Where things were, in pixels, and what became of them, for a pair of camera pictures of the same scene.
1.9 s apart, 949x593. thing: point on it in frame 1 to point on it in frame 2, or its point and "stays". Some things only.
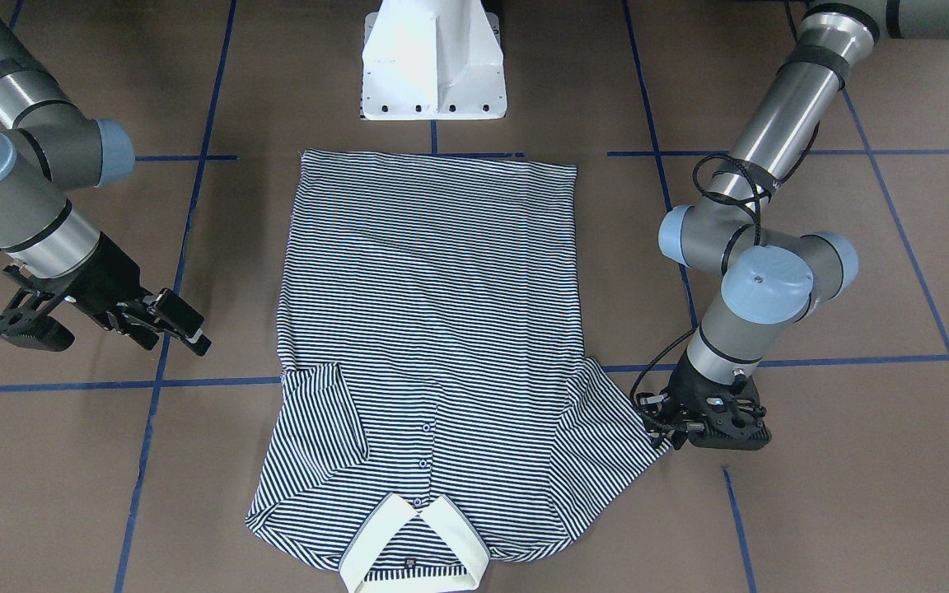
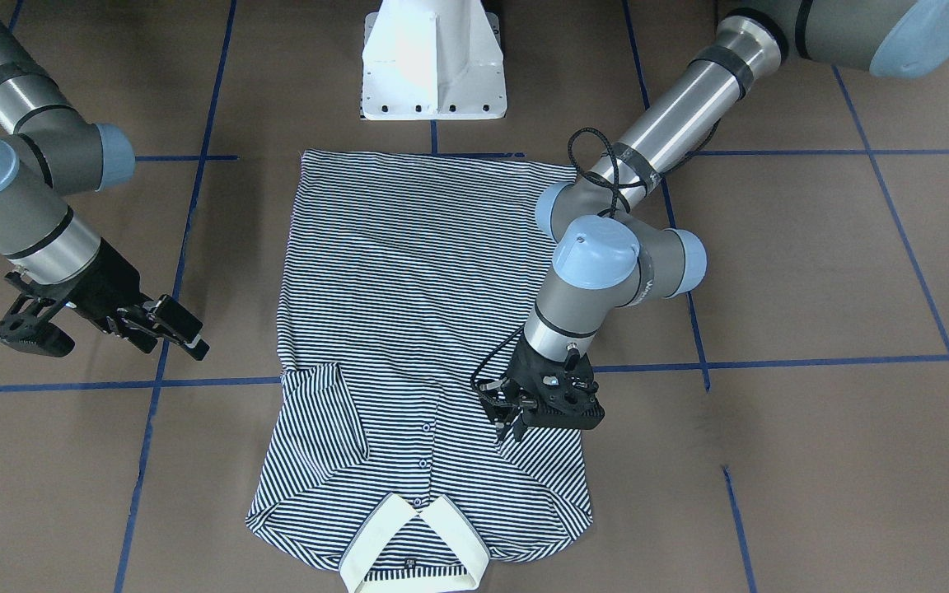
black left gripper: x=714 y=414 to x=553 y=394
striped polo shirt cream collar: x=437 y=410 stays
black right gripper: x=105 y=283 stays
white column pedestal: x=432 y=60 stays
